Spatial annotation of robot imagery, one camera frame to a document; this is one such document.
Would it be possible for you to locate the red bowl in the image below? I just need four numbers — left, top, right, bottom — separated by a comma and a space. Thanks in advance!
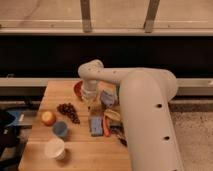
74, 81, 83, 100

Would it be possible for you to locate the blue sponge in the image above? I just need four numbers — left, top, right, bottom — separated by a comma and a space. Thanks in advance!
90, 117, 103, 136

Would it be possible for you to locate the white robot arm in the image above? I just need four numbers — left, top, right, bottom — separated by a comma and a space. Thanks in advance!
78, 60, 184, 171

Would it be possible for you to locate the crumpled white blue packet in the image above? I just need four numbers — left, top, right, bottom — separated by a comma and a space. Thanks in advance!
100, 90, 117, 108

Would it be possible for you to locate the yellow banana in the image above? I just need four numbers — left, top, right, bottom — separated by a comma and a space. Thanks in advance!
104, 109, 121, 121

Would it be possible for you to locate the bunch of dark grapes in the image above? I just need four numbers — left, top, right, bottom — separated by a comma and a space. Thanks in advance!
57, 103, 80, 124

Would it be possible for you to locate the orange carrot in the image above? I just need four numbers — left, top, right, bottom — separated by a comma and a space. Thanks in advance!
103, 116, 110, 137

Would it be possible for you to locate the small dark toy object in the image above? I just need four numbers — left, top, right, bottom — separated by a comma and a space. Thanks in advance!
110, 122, 123, 132

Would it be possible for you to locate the small blue cup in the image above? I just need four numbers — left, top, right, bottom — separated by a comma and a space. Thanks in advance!
52, 121, 68, 138

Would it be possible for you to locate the red yellow apple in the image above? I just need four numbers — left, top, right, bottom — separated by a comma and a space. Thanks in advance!
41, 111, 56, 126

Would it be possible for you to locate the white paper cup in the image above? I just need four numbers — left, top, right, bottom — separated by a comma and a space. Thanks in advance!
44, 138, 65, 160

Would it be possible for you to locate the dark equipment at left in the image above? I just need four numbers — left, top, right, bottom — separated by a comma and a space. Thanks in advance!
0, 109, 30, 171

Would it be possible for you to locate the black handled knife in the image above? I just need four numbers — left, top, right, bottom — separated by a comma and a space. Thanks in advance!
117, 136, 127, 147

